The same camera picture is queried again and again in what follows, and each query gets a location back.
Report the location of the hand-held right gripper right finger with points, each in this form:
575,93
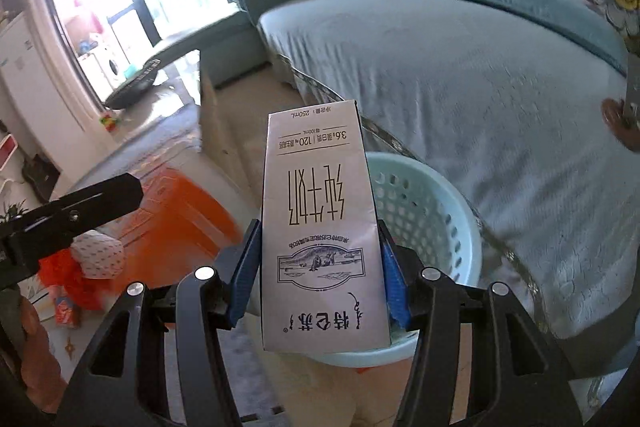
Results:
395,277

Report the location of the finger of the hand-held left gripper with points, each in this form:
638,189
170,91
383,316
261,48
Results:
75,212

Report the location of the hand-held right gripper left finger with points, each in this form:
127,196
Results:
245,267

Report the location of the light blue plastic basket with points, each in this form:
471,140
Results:
440,227

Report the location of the white milk carton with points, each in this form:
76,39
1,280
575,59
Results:
320,207

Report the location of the person's left forearm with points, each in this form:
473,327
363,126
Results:
42,357

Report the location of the white dotted crumpled wrapper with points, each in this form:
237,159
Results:
97,254

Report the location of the green potted plant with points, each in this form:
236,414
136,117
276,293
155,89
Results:
12,213

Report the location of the red crumpled plastic bag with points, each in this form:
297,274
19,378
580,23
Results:
70,287

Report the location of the colourful puzzle cube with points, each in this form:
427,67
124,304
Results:
111,122

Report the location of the red blue snack packet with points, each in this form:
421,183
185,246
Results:
67,312

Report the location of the black bowl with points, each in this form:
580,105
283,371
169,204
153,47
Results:
132,89

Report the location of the white refrigerator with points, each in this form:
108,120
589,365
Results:
25,77

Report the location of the white washing machine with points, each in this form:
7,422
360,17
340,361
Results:
107,67

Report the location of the glossy beige coffee table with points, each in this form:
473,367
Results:
220,117

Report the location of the grey blue sofa cover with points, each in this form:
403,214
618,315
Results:
475,107

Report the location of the small grey brown object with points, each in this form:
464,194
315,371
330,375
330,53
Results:
631,97

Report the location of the red white wall shelf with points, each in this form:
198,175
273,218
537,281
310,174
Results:
7,154

